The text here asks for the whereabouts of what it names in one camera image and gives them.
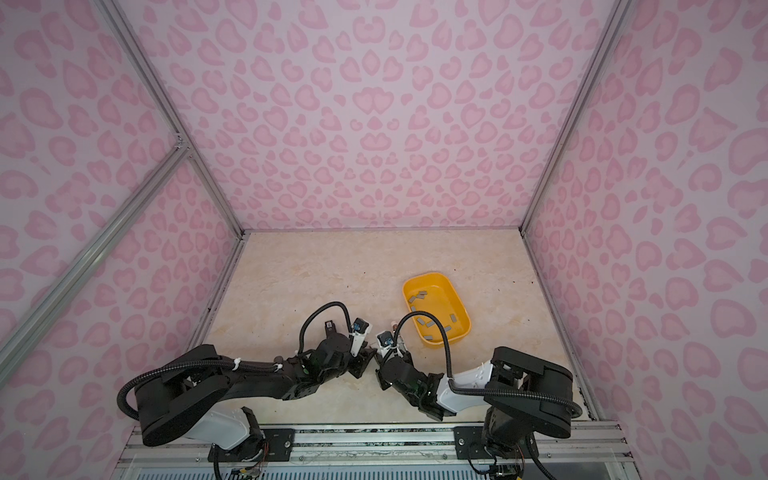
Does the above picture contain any yellow plastic tray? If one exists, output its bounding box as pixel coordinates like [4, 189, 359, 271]
[402, 272, 472, 343]

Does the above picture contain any black stapler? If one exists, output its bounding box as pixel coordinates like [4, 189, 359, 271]
[324, 320, 337, 338]

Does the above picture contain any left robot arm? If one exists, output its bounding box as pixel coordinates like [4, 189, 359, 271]
[116, 332, 376, 450]

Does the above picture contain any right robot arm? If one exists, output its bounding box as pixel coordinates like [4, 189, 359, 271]
[377, 347, 583, 458]

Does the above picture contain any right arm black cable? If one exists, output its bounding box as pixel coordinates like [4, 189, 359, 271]
[392, 310, 584, 420]

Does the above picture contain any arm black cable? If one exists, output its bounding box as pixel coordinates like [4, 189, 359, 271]
[392, 310, 584, 420]
[116, 301, 355, 421]

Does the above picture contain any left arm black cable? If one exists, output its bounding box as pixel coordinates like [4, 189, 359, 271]
[116, 301, 355, 421]

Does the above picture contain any aluminium mounting rail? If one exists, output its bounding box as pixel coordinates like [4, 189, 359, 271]
[112, 421, 639, 479]

